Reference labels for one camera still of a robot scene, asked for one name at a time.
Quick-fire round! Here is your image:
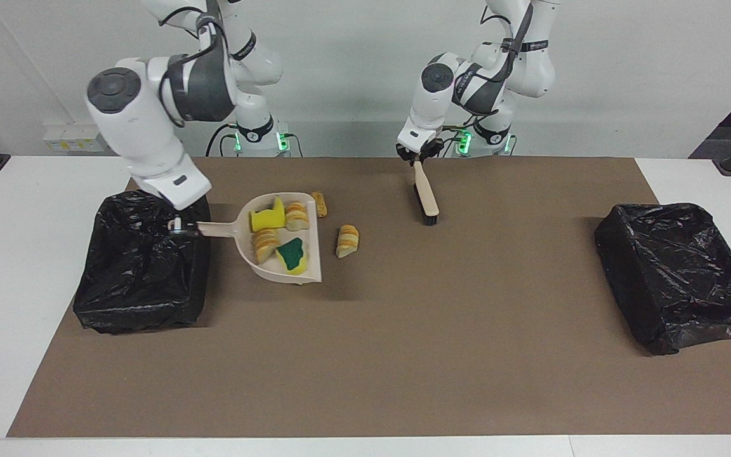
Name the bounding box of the beige plastic dustpan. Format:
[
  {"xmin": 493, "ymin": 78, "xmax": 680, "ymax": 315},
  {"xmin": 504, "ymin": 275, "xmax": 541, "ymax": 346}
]
[{"xmin": 196, "ymin": 192, "xmax": 323, "ymax": 285}]

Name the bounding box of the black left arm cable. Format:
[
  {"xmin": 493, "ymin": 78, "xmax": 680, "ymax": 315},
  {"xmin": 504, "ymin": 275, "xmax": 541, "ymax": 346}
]
[{"xmin": 451, "ymin": 0, "xmax": 534, "ymax": 115}]

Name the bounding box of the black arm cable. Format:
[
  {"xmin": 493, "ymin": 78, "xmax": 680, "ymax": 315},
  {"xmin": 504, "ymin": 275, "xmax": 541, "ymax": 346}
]
[
  {"xmin": 159, "ymin": 0, "xmax": 228, "ymax": 128},
  {"xmin": 451, "ymin": 0, "xmax": 534, "ymax": 115}
]

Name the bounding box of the black bag-lined bin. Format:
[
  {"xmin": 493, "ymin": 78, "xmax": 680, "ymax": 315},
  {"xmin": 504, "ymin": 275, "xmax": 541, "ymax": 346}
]
[
  {"xmin": 594, "ymin": 202, "xmax": 731, "ymax": 356},
  {"xmin": 73, "ymin": 187, "xmax": 212, "ymax": 334}
]

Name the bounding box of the toy croissant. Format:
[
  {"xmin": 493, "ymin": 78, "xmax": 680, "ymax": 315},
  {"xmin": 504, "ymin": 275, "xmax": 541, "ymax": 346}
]
[
  {"xmin": 336, "ymin": 224, "xmax": 360, "ymax": 260},
  {"xmin": 284, "ymin": 201, "xmax": 310, "ymax": 232},
  {"xmin": 251, "ymin": 228, "xmax": 281, "ymax": 264}
]

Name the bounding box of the green and yellow sponge piece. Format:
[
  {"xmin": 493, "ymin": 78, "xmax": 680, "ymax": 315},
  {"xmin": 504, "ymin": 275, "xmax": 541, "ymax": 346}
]
[{"xmin": 275, "ymin": 237, "xmax": 309, "ymax": 275}]

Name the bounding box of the brown table mat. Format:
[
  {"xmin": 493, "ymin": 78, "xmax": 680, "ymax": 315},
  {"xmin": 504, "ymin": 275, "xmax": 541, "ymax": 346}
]
[{"xmin": 7, "ymin": 157, "xmax": 731, "ymax": 439}]

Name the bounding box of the black base cable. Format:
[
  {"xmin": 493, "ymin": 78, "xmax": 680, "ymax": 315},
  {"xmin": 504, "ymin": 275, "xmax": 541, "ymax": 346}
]
[
  {"xmin": 442, "ymin": 124, "xmax": 469, "ymax": 158},
  {"xmin": 206, "ymin": 124, "xmax": 239, "ymax": 157}
]

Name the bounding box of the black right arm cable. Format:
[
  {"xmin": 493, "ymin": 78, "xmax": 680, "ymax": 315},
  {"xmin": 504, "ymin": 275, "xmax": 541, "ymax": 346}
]
[{"xmin": 159, "ymin": 0, "xmax": 228, "ymax": 128}]

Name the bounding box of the white power strip box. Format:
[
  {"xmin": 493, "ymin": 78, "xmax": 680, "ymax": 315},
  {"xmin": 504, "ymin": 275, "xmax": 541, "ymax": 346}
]
[{"xmin": 44, "ymin": 123, "xmax": 112, "ymax": 153}]

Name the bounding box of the notched green yellow sponge piece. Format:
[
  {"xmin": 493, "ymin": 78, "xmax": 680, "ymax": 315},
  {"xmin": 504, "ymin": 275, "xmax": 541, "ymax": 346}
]
[{"xmin": 249, "ymin": 195, "xmax": 286, "ymax": 233}]

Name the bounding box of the beige brush with black bristles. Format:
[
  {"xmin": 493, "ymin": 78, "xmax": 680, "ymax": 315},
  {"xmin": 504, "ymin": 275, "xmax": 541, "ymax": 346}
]
[{"xmin": 413, "ymin": 159, "xmax": 440, "ymax": 227}]

